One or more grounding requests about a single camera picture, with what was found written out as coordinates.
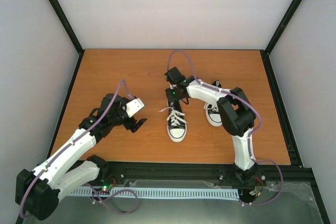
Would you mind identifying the black canvas sneaker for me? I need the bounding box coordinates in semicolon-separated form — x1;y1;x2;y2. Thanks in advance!
166;101;187;143
203;80;224;127

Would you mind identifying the white shoelace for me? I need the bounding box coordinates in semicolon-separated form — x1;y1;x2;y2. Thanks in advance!
204;103;219;114

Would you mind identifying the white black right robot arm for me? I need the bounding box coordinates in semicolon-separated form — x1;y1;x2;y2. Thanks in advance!
165;67;257;180

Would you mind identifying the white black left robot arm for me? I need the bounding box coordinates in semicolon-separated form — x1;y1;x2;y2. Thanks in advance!
15;93;146;220

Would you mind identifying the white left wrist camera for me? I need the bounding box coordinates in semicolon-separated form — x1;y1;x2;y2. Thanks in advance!
126;98;145;118

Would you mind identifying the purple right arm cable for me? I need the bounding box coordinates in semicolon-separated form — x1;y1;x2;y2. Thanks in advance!
167;50;284;207

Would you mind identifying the light blue slotted cable duct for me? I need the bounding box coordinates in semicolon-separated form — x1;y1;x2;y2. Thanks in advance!
69;186;240;201

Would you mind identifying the black aluminium frame rail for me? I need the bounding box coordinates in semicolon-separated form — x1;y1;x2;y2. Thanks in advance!
100;162;314;184

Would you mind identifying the black left corner frame post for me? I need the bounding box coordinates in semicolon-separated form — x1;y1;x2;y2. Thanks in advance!
33;0;85;54

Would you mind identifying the black corner frame post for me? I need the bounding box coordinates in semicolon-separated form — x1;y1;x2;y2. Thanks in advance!
264;0;320;54
33;0;85;54

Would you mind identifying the black right corner frame post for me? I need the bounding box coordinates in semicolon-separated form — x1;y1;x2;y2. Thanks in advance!
264;0;320;54

